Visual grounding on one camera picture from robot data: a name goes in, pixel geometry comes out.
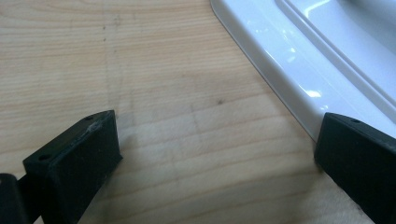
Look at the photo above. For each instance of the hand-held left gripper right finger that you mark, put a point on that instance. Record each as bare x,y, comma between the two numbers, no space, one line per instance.
358,161

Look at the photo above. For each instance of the white container lid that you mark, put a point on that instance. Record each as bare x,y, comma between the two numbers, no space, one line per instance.
299,56

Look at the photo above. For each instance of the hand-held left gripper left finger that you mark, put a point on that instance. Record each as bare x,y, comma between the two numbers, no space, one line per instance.
71,168

